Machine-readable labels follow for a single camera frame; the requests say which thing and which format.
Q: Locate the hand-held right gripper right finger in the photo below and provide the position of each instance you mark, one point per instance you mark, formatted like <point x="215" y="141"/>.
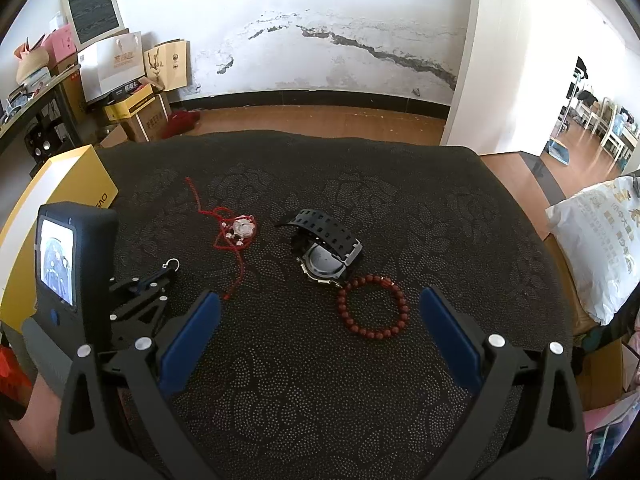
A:
<point x="450" y="340"/>

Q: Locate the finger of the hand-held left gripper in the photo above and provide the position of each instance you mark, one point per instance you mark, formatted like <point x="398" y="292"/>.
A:
<point x="150" y="279"/>
<point x="142" y="310"/>

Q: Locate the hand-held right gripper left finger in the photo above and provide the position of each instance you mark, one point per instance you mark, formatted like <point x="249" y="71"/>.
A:
<point x="192" y="345"/>

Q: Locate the person's left forearm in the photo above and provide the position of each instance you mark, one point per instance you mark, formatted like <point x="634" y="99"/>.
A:
<point x="37" y="420"/>

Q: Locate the dark patterned blanket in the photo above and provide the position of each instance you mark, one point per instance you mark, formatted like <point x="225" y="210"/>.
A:
<point x="310" y="400"/>

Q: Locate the red box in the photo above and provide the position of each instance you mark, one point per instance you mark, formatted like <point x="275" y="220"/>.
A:
<point x="12" y="375"/>

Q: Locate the brown cardboard box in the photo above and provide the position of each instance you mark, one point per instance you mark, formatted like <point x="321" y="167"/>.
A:
<point x="150" y="125"/>

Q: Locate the black wrist watch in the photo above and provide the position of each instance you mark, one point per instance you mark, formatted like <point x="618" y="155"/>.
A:
<point x="320" y="260"/>

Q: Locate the red cloth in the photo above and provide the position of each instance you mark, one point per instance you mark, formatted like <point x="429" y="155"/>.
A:
<point x="182" y="122"/>

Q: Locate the black and yellow box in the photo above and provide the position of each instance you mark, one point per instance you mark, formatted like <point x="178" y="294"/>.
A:
<point x="130" y="102"/>

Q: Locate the dark desk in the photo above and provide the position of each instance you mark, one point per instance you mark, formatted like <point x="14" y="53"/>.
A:
<point x="30" y="110"/>

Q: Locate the white printed plastic bag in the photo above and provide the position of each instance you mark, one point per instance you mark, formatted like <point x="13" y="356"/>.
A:
<point x="595" y="240"/>

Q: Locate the pink bag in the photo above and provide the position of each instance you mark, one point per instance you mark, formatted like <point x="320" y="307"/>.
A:
<point x="610" y="435"/>

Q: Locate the white paper bag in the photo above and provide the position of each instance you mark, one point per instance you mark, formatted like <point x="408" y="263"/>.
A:
<point x="107" y="67"/>

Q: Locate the beige paper bag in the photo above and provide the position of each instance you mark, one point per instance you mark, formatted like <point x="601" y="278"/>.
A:
<point x="167" y="65"/>

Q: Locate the pink box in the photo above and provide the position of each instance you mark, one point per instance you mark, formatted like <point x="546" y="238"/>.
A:
<point x="62" y="45"/>

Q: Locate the old white monitor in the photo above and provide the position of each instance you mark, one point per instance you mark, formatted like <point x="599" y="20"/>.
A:
<point x="95" y="10"/>

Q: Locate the white chair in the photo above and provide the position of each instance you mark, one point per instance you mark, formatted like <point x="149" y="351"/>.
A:
<point x="615" y="130"/>

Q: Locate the white door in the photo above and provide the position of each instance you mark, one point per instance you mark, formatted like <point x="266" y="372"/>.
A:
<point x="510" y="60"/>

